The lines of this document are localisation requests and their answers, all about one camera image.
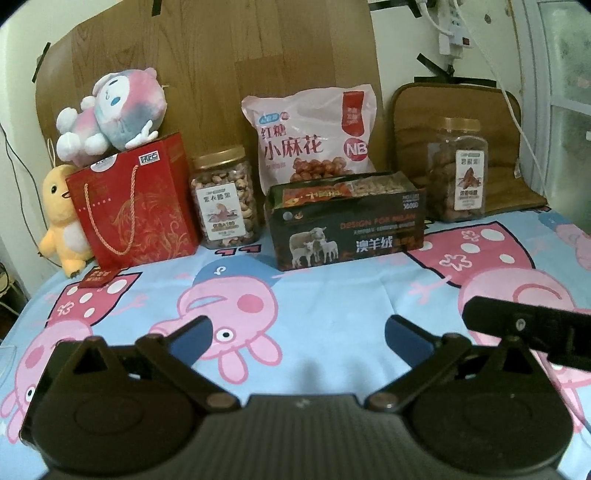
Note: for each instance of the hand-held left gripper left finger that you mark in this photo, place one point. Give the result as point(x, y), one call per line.
point(189, 342)

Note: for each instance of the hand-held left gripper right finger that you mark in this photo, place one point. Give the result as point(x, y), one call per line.
point(406, 339)

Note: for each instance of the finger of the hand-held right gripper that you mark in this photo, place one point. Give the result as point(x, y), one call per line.
point(545, 327)

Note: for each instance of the dark tin box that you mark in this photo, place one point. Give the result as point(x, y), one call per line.
point(346, 230)

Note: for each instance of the cartoon pig printed blanket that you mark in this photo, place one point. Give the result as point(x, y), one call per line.
point(323, 300)

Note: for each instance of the small red card packet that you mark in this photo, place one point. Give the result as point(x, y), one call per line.
point(97, 278)

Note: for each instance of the red gift bag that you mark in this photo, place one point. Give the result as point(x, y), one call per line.
point(147, 207)

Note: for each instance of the cashew jar with gold lid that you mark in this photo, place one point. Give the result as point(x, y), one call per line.
point(226, 184)

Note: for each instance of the pecan jar with gold lid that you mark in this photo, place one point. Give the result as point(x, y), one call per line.
point(448, 161)

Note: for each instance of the brown cushion pad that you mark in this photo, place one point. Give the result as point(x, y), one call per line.
point(503, 138)

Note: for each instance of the yellow duck plush toy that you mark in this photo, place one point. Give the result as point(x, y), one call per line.
point(57, 198)

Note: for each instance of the pink snack bag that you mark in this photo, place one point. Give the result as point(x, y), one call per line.
point(300, 138)

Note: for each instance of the frosted glass door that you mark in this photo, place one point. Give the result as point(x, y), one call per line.
point(563, 92)

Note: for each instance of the pink grey plush toy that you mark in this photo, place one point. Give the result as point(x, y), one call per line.
point(120, 106)

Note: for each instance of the wooden board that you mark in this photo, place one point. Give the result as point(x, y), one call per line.
point(207, 69)

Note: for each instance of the black tape piece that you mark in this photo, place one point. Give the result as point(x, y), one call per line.
point(436, 64)
point(411, 5)

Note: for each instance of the white power strip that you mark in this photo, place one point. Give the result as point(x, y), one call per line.
point(455, 23)

